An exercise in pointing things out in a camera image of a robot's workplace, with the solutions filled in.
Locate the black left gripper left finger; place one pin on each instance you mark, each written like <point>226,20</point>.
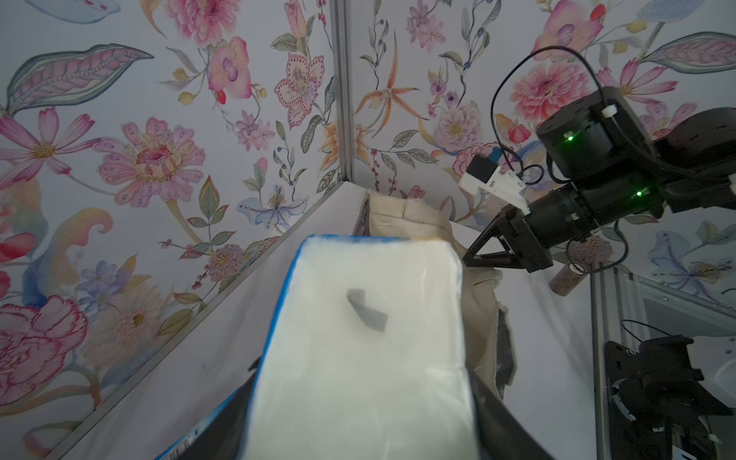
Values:
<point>220,434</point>

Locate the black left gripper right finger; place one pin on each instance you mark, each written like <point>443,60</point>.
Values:
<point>500,436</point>

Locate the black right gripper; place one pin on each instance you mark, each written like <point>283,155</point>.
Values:
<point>572,212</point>

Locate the white blue tissue cube pack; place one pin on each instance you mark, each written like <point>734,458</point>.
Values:
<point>365,356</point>

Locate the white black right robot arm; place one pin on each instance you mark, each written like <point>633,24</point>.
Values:
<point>613,168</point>

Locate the brown cylinder roll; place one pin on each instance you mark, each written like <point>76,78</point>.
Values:
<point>567,279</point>

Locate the aluminium front rail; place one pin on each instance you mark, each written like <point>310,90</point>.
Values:
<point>611,301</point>

